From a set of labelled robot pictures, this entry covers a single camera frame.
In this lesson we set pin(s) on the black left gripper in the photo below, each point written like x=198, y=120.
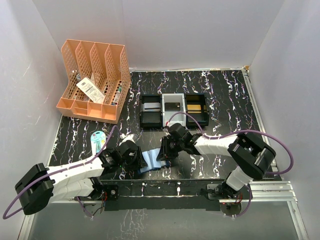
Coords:
x=139, y=162

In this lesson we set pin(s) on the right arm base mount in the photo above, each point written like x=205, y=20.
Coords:
x=224, y=192

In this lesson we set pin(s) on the black right bin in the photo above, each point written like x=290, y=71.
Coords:
x=199, y=98

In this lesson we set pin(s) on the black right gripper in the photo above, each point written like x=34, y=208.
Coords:
x=164, y=148

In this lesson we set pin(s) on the blue card holder wallet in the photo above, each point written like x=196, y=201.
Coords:
x=150, y=157

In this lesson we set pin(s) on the silver card in bin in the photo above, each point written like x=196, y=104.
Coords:
x=151, y=107

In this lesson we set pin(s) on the white middle bin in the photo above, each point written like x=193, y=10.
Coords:
x=179, y=118

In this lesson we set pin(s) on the white labelled paper packet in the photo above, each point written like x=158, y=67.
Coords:
x=91, y=90

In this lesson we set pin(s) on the black bin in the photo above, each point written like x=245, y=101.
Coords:
x=150, y=120
x=199, y=98

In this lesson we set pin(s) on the black credit card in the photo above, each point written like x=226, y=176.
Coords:
x=172, y=107

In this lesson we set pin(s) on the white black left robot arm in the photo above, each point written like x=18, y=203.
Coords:
x=43, y=185

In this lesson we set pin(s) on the orange plastic file organizer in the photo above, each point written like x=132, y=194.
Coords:
x=98, y=80

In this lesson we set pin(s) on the black left bin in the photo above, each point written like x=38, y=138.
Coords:
x=150, y=120

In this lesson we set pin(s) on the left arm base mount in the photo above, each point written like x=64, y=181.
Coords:
x=102, y=192

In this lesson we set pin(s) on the round teal tape roll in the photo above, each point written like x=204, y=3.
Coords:
x=97, y=140

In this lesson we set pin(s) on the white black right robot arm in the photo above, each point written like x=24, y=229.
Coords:
x=252, y=155

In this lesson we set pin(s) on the gold card in bin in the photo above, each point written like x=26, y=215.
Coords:
x=194, y=108

